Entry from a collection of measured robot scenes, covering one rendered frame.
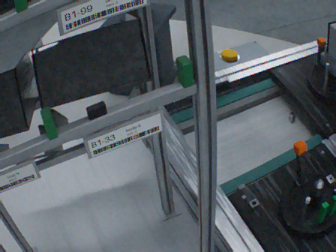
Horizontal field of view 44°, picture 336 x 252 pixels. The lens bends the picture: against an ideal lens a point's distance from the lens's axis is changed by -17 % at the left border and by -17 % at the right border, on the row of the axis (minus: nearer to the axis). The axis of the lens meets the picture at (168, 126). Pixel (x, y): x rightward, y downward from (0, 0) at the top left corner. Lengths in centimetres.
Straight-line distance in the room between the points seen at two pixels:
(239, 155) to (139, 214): 23
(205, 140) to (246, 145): 43
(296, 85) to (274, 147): 16
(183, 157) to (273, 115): 24
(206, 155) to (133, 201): 42
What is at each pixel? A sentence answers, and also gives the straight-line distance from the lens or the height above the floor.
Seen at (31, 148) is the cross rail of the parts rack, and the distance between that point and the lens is 48.
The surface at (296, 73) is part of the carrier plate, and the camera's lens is 109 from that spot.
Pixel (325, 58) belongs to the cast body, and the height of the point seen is 105.
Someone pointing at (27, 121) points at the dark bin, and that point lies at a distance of 51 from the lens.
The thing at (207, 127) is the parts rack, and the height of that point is 124.
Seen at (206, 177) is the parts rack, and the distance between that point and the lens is 61.
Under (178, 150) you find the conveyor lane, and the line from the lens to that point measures 93.
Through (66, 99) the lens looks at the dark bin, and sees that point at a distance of 52.
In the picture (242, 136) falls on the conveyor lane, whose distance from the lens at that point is 100.
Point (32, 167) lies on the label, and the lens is 49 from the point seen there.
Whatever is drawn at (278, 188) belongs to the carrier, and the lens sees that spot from 84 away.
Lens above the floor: 163
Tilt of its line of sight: 44 degrees down
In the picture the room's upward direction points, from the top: 6 degrees counter-clockwise
